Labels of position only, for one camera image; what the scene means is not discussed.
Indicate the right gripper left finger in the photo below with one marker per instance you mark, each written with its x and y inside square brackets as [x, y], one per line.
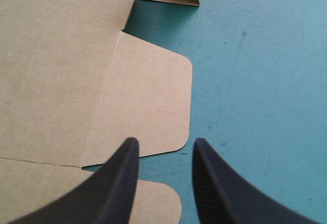
[112, 190]

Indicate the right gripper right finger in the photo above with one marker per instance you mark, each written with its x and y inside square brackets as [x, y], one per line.
[217, 193]

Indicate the brown cardboard box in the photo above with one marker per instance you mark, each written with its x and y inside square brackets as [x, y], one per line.
[56, 75]

